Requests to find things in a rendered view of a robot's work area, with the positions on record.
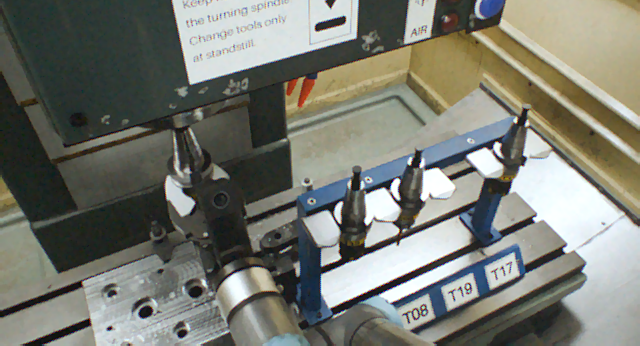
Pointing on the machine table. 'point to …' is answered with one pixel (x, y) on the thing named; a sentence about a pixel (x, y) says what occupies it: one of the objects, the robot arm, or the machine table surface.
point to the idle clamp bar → (281, 243)
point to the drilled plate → (208, 315)
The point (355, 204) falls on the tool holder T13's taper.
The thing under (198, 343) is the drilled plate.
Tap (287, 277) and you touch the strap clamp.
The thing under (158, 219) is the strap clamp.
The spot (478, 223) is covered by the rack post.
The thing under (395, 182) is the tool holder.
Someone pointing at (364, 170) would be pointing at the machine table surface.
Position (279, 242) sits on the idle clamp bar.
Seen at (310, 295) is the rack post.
